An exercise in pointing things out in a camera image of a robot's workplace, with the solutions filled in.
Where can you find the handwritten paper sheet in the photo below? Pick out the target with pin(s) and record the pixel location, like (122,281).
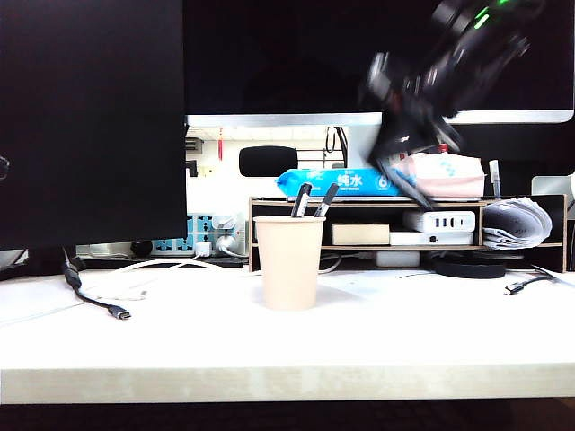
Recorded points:
(559,277)

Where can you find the pink tissue pack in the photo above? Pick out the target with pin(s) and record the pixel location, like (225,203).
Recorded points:
(453,179)

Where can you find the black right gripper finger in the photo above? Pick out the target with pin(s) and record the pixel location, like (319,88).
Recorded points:
(391,141)
(438,132)

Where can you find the black rear panel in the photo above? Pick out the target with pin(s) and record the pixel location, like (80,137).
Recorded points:
(512,148)

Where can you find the wooden desk organizer shelf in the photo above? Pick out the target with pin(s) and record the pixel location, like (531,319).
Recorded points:
(480,204)

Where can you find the blue white power strip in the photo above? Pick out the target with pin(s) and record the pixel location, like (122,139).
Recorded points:
(179,246)

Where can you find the small white USB charger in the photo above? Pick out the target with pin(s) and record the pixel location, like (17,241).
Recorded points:
(203,249)

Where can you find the white power adapter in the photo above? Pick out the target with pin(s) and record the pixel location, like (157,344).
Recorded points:
(397,259)

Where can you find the black computer monitor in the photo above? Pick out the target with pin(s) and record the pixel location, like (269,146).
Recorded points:
(90,121)

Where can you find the beige cardboard box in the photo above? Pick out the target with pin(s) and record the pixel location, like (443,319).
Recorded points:
(359,234)

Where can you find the rolled printed papers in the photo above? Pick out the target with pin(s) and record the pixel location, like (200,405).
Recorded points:
(516,224)

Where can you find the white Apple logo box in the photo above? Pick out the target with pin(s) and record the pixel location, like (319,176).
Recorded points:
(427,239)

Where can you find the silver iMac monitor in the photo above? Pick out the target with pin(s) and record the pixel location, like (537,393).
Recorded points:
(278,58)

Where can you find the black round plug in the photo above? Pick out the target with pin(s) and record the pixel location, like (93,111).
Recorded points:
(142,248)

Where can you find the white power plug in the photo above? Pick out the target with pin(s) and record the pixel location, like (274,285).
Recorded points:
(227,242)

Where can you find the blue wet wipes pack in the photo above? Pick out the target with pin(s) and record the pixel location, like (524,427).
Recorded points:
(346,182)

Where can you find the translucent pen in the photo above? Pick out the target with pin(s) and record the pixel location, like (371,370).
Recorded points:
(495,177)

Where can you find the black marker with grey band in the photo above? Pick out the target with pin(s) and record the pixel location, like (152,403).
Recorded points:
(328,199)
(302,199)

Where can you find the white USB hub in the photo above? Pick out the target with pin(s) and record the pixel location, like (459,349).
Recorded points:
(444,222)

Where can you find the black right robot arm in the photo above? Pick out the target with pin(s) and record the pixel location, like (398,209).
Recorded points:
(485,40)

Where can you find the black round base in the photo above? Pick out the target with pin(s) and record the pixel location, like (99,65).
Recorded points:
(469,269)

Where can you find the red package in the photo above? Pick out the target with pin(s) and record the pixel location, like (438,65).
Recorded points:
(444,148)

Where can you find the beige paper cup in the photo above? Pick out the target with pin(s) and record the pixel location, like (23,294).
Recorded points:
(289,265)

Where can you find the white floral mug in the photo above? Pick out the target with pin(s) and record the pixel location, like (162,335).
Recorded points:
(572,190)

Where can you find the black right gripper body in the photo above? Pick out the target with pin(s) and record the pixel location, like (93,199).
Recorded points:
(404,94)

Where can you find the black chair headrest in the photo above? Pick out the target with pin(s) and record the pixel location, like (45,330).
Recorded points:
(268,161)

